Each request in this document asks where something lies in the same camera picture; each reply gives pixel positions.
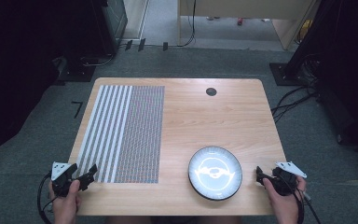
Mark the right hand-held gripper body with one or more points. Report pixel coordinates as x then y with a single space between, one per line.
284 183

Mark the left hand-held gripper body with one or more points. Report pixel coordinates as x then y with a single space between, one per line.
61 183

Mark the person's left hand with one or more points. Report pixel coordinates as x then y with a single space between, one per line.
66 205

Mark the person's right hand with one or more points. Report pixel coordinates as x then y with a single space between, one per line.
284 207

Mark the grey plate with black rim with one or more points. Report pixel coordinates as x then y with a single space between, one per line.
215 173

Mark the striped woven placemat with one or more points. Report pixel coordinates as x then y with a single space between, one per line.
127 133

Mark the black round table grommet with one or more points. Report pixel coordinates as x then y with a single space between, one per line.
211 91

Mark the black stand base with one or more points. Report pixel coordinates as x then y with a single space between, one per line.
76 73
284 74

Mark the dark cabinet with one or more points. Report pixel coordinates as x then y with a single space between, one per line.
115 21

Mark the yellow object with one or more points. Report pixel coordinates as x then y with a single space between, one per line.
306 29

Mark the small red object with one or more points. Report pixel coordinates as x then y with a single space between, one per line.
240 21

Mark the light wooden desk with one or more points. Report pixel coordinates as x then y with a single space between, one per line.
245 7

